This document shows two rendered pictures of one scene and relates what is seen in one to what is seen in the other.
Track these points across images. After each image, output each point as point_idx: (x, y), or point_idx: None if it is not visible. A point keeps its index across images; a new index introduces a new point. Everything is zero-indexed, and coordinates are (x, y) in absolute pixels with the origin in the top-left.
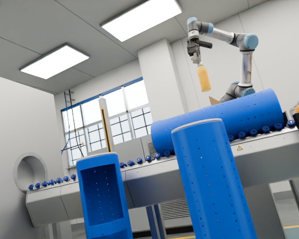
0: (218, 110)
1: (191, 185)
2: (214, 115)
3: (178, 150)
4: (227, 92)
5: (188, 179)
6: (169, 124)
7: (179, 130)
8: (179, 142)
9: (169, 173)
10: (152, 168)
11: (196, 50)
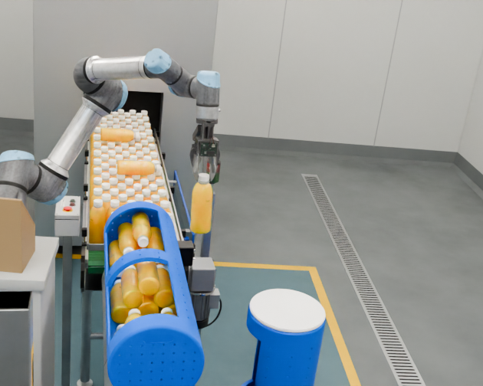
0: (181, 262)
1: (313, 385)
2: (185, 273)
3: (316, 350)
4: (20, 182)
5: (313, 379)
6: (194, 317)
7: (324, 322)
8: (320, 339)
9: None
10: None
11: (219, 154)
